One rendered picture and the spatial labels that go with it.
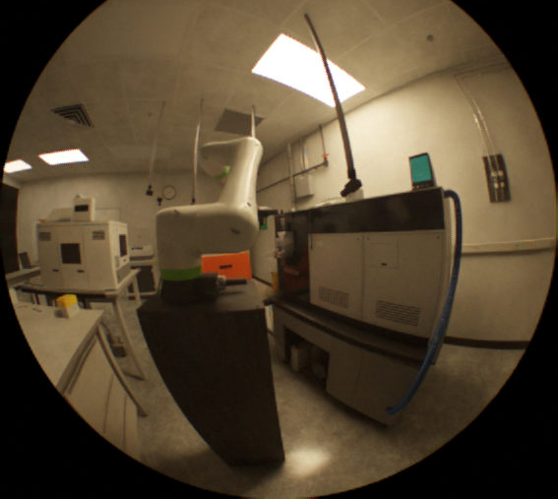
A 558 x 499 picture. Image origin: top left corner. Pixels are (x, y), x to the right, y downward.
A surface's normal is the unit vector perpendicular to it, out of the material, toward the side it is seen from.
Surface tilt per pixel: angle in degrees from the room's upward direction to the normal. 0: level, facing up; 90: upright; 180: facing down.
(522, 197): 90
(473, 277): 90
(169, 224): 88
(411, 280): 90
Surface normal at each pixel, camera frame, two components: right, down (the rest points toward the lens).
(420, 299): -0.83, 0.03
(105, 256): 0.55, -0.07
